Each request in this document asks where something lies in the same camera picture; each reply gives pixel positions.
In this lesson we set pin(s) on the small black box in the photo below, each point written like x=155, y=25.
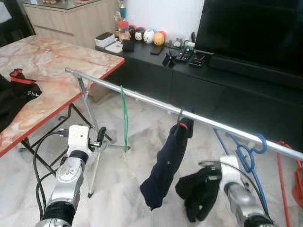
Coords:
x=128, y=45

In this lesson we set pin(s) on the silver metal clothes rack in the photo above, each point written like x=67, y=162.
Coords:
x=142, y=98

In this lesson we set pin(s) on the green mug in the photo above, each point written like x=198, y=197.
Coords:
x=189, y=45

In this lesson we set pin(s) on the gold and blue trophy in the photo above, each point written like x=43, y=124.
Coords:
x=122, y=9

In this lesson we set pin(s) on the marble top folding table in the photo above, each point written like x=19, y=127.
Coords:
x=57, y=61

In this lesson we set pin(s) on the navy polo shirt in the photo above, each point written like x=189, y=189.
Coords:
x=165, y=165

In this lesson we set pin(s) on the blue plastic hanger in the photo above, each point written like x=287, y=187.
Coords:
x=246, y=158

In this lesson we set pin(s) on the red hanger with dark hook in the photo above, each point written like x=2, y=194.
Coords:
x=183, y=126

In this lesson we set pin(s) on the yellow round toy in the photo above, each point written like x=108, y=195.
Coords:
x=159, y=38

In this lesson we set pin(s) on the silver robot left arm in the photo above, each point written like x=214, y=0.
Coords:
x=68, y=175

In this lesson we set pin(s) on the black soundbar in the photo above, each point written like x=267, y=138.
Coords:
x=255, y=71

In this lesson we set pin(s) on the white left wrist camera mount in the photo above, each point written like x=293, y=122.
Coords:
x=79, y=137

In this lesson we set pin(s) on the black TV cabinet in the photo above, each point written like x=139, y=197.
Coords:
x=189, y=94

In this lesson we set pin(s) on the green plastic hanger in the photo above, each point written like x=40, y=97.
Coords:
x=124, y=123

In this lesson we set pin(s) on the black flat television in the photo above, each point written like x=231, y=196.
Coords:
x=246, y=28

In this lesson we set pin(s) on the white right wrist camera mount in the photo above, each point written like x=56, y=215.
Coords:
x=231, y=165

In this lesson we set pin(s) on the light wood sideboard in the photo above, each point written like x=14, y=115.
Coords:
x=71, y=23

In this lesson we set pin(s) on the black polo shirt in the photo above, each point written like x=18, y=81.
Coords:
x=199, y=194

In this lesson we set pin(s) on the white box with black lid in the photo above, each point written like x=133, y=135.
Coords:
x=105, y=39

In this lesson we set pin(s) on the black shirt with red collar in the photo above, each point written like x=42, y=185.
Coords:
x=14, y=99

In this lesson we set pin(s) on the white round toy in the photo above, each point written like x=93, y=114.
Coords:
x=149, y=36

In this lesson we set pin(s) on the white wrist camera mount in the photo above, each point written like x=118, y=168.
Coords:
x=79, y=137
x=231, y=165

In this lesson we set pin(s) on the black round toy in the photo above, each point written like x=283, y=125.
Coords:
x=139, y=34

